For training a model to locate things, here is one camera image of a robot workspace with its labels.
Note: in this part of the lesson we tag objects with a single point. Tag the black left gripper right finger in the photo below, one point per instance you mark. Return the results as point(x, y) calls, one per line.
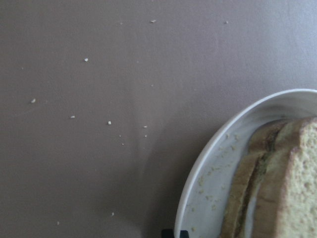
point(184, 234)

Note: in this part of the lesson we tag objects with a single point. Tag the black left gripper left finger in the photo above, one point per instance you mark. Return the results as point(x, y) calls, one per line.
point(167, 233)

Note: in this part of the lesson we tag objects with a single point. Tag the white round plate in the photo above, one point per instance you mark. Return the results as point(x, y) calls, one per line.
point(204, 196)

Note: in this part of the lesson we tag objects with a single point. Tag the brown bread slice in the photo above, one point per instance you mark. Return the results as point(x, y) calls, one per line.
point(248, 176)
point(287, 199)

